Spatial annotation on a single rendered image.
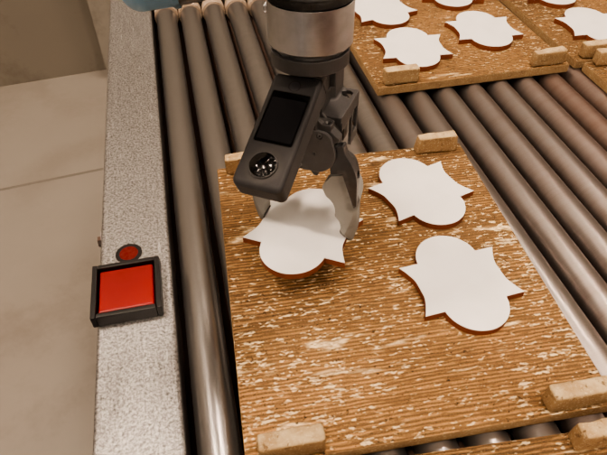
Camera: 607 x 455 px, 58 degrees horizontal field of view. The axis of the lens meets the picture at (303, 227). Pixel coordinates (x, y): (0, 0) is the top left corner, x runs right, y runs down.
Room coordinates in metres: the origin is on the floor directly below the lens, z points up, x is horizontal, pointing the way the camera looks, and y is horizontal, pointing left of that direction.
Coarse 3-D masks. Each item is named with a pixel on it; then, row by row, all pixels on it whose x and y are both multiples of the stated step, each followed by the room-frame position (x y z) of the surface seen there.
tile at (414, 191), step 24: (384, 168) 0.58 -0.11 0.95; (408, 168) 0.58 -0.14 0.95; (432, 168) 0.58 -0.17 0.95; (384, 192) 0.53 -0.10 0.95; (408, 192) 0.53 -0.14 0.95; (432, 192) 0.53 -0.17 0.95; (456, 192) 0.53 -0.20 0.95; (408, 216) 0.48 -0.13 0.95; (432, 216) 0.48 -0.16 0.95; (456, 216) 0.48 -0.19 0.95
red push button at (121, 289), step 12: (108, 276) 0.40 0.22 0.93; (120, 276) 0.40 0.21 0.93; (132, 276) 0.40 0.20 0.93; (144, 276) 0.40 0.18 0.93; (108, 288) 0.38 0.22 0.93; (120, 288) 0.38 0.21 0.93; (132, 288) 0.38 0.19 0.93; (144, 288) 0.38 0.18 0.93; (108, 300) 0.37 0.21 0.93; (120, 300) 0.37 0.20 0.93; (132, 300) 0.37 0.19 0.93; (144, 300) 0.37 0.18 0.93
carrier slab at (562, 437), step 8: (568, 432) 0.21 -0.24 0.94; (520, 440) 0.21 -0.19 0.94; (528, 440) 0.21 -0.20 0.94; (536, 440) 0.21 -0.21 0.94; (544, 440) 0.21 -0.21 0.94; (552, 440) 0.21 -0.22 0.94; (560, 440) 0.21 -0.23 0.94; (568, 440) 0.21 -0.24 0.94; (464, 448) 0.20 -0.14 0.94; (472, 448) 0.20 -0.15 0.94; (480, 448) 0.20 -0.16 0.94; (488, 448) 0.20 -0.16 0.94; (496, 448) 0.20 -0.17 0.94; (504, 448) 0.20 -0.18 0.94; (512, 448) 0.20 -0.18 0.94; (520, 448) 0.20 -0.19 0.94; (528, 448) 0.20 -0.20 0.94; (536, 448) 0.20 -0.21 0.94; (544, 448) 0.20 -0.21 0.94; (552, 448) 0.20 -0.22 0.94; (560, 448) 0.20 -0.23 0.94; (568, 448) 0.20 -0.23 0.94; (592, 448) 0.20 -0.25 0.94; (600, 448) 0.20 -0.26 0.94
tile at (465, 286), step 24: (432, 240) 0.44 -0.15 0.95; (456, 240) 0.44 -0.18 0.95; (432, 264) 0.41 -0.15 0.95; (456, 264) 0.41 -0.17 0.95; (480, 264) 0.41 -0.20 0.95; (432, 288) 0.37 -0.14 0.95; (456, 288) 0.37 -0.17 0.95; (480, 288) 0.37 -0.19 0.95; (504, 288) 0.37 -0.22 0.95; (432, 312) 0.34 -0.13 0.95; (456, 312) 0.34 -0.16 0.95; (480, 312) 0.34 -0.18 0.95; (504, 312) 0.34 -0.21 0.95
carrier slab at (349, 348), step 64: (256, 256) 0.43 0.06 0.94; (384, 256) 0.43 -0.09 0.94; (512, 256) 0.43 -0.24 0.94; (256, 320) 0.34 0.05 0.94; (320, 320) 0.34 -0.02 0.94; (384, 320) 0.34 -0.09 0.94; (512, 320) 0.34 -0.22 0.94; (256, 384) 0.26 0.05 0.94; (320, 384) 0.26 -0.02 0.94; (384, 384) 0.26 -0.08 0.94; (448, 384) 0.26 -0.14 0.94; (512, 384) 0.26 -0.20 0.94; (256, 448) 0.20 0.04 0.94; (384, 448) 0.20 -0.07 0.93
